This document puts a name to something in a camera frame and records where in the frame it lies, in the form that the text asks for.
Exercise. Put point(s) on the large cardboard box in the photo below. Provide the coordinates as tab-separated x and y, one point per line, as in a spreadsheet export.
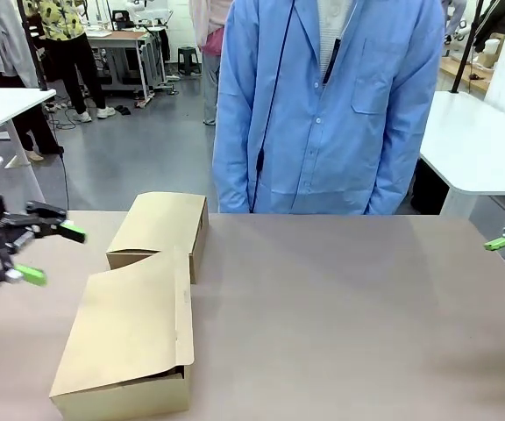
130	324

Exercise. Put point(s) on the small cardboard box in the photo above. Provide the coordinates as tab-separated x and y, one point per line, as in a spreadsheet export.
165	223

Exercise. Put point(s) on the person's right forearm blue sleeve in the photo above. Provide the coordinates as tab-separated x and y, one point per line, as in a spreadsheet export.
230	175

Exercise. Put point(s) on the person's left forearm blue sleeve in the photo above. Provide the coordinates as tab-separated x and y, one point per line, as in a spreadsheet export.
397	175

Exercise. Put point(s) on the white table with rounded corner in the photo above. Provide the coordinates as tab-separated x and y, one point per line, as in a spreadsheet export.
2	109
476	144

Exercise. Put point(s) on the person in black trousers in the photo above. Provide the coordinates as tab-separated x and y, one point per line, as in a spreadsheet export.
37	131

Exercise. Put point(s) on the wooden workbench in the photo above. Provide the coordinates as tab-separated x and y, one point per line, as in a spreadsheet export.
463	72

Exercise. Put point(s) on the black tripod pole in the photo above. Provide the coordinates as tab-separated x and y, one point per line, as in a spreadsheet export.
466	48

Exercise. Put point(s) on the black coat rack pole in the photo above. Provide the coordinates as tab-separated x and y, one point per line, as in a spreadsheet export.
33	48

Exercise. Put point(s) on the person in yellow patterned shirt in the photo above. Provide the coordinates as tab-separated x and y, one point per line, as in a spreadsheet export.
64	48

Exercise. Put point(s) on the person in blue lab coat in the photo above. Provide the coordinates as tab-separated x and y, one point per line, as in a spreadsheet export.
331	131

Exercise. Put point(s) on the black hanging jacket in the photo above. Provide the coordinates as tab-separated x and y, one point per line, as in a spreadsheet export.
493	22

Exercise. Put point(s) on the brown top workshop desk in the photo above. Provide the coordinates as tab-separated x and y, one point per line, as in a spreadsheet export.
121	39

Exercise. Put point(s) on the dark plastic stool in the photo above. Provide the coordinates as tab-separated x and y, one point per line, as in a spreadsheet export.
188	59

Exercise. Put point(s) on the person in pink top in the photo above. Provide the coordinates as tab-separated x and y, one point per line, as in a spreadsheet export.
211	39

